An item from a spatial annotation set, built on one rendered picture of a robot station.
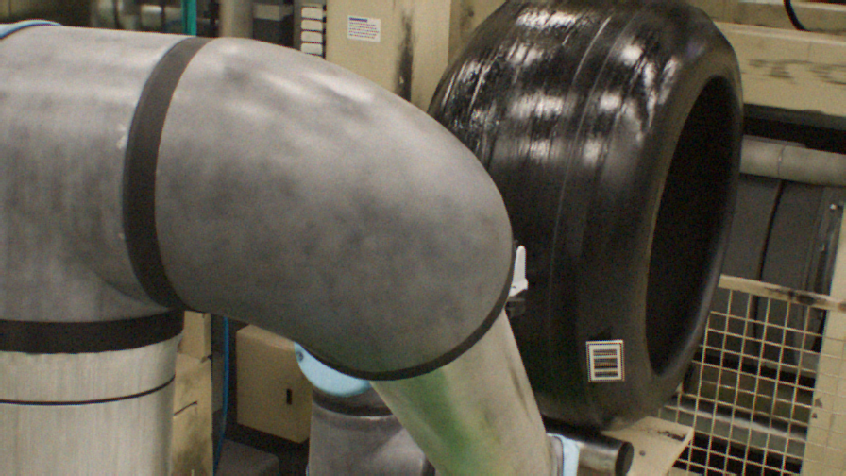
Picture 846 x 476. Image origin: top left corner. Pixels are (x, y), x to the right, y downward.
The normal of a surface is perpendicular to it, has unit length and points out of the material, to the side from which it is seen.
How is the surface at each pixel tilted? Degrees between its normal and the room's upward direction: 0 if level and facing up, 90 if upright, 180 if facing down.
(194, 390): 90
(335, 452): 84
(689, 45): 45
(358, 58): 90
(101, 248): 105
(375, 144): 54
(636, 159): 67
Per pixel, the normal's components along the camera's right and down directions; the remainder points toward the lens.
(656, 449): 0.04, -0.95
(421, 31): 0.87, 0.18
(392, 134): 0.64, -0.46
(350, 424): -0.19, 0.18
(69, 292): 0.36, 0.16
